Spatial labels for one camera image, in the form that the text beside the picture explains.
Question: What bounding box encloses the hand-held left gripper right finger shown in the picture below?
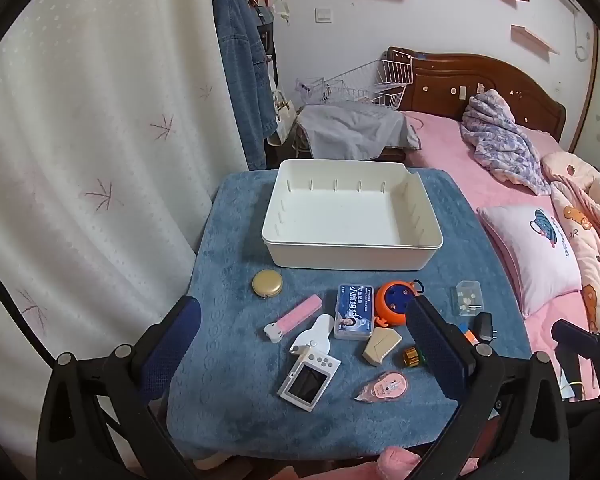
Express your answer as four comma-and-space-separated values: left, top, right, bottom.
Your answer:
405, 295, 573, 480

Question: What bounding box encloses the clear plastic box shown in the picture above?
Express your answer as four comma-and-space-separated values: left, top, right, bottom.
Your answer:
451, 280, 483, 316

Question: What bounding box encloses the white wall cable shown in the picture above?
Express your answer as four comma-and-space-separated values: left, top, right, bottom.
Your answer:
572, 10, 593, 63

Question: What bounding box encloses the white patterned curtain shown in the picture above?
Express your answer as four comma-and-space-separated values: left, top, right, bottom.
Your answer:
0, 0, 251, 461

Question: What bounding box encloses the black charger adapter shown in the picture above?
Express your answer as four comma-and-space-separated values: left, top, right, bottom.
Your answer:
474, 312, 496, 345

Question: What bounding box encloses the pink stick with white end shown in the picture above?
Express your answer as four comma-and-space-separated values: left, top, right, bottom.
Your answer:
263, 294, 324, 345

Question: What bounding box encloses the blue rectangular card box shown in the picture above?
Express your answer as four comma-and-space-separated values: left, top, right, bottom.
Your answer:
333, 284, 376, 341

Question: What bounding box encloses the small grey hanging bag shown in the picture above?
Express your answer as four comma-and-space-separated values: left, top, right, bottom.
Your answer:
252, 5, 277, 57

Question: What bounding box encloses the pink correction tape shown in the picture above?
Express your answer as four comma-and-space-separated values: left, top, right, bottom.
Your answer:
353, 371, 409, 403

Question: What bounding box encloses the white digital camera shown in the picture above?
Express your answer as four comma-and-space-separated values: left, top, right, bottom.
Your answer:
278, 347, 342, 414

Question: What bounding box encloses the white handbag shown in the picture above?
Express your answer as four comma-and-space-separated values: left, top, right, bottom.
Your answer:
272, 90, 297, 143

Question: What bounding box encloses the orange round toy with carabiner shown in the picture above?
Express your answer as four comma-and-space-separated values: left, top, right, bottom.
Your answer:
374, 278, 426, 328

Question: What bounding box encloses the colourful puzzle cube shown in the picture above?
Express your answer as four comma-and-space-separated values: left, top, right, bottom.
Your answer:
457, 322, 481, 346

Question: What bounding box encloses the purple floral blanket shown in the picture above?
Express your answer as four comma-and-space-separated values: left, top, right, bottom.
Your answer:
460, 89, 553, 196

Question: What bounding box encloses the gold round compact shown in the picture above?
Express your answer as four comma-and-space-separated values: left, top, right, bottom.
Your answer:
252, 270, 282, 297

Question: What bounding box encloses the wooden headboard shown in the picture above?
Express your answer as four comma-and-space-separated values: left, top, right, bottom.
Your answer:
386, 46, 567, 143

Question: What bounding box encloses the white wire basket rack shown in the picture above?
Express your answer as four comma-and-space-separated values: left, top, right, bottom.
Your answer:
324, 58, 415, 110

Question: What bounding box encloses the blue denim jacket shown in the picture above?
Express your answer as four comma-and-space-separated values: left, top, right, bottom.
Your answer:
212, 0, 281, 171

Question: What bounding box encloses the pink fluffy cloth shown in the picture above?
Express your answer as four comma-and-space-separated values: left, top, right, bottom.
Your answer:
377, 446, 426, 480

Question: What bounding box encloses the white mini hand fan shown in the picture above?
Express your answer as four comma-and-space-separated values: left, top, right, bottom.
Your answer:
289, 314, 336, 356

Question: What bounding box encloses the blue towel mat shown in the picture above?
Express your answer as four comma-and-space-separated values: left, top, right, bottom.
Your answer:
166, 167, 531, 461

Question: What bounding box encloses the small pink wall shelf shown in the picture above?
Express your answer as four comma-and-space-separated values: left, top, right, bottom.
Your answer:
510, 24, 561, 56

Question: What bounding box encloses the pink pillow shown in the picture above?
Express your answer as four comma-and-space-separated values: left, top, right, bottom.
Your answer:
476, 204, 583, 320

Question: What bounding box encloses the beige polygonal box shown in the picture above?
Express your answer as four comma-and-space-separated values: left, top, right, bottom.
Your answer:
362, 326, 403, 365

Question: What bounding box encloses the pink bed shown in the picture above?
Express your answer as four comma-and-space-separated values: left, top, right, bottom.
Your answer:
400, 110, 600, 401

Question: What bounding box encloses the pink cartoon quilt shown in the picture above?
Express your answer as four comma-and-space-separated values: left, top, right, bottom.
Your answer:
540, 150, 600, 336

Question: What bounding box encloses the white plastic storage box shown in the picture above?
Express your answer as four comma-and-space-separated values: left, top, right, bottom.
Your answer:
261, 159, 445, 270

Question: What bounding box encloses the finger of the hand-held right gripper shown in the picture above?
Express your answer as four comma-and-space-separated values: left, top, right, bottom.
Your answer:
551, 319, 600, 362

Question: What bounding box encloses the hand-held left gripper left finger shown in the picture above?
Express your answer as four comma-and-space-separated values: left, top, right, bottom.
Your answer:
36, 295, 203, 480

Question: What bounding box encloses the grey cloth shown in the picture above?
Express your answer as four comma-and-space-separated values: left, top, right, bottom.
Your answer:
296, 101, 421, 161

